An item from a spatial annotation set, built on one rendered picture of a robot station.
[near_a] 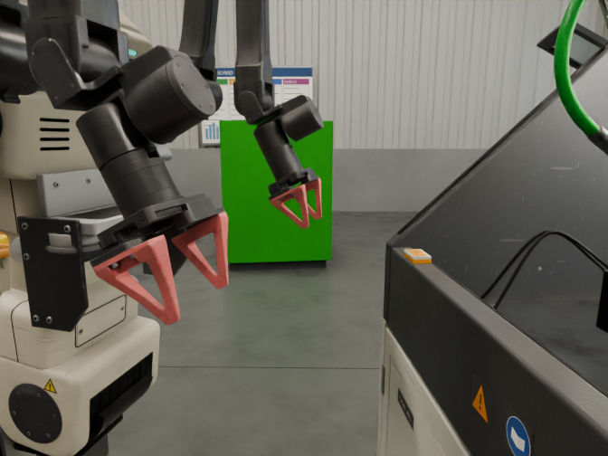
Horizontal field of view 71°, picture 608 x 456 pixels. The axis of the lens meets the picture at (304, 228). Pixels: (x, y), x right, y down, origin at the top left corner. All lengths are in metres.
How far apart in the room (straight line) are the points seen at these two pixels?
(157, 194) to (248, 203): 3.30
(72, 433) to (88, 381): 0.08
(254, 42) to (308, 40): 6.23
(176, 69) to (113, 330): 0.58
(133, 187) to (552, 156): 0.75
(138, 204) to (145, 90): 0.10
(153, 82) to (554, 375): 0.42
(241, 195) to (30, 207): 3.03
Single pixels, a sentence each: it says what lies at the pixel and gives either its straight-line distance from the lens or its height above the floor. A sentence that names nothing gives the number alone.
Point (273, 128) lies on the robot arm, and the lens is 0.81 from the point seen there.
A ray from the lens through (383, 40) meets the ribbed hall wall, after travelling 7.18.
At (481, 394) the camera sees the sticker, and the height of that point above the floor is 0.88.
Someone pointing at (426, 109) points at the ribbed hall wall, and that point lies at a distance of 7.16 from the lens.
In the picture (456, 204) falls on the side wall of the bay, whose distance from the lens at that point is 0.85.
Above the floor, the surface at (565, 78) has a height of 1.21.
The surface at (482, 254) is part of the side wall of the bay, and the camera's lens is 0.89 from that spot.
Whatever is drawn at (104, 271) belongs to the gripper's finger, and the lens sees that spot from 0.40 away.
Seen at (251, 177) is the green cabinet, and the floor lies 0.83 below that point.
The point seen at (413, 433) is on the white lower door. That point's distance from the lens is 0.78.
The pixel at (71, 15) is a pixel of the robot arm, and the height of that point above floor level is 1.25.
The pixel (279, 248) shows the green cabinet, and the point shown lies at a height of 0.20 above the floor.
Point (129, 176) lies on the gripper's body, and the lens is 0.42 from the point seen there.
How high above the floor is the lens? 1.15
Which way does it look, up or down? 12 degrees down
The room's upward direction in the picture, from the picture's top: straight up
